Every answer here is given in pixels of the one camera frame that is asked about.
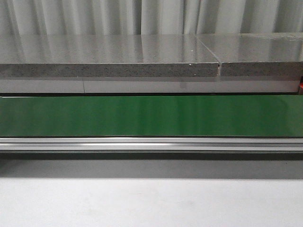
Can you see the green conveyor belt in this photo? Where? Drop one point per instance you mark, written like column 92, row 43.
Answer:
column 152, row 127

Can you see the grey curtain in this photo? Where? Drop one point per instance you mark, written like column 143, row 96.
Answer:
column 129, row 17

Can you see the grey speckled countertop right slab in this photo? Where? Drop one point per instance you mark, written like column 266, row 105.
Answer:
column 257, row 55

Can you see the grey speckled countertop left slab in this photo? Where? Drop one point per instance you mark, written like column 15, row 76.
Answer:
column 100, row 56

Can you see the grey speckled countertop slab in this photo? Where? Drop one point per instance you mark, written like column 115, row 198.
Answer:
column 100, row 56
column 257, row 55

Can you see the red plastic tray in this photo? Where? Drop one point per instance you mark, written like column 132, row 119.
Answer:
column 300, row 91

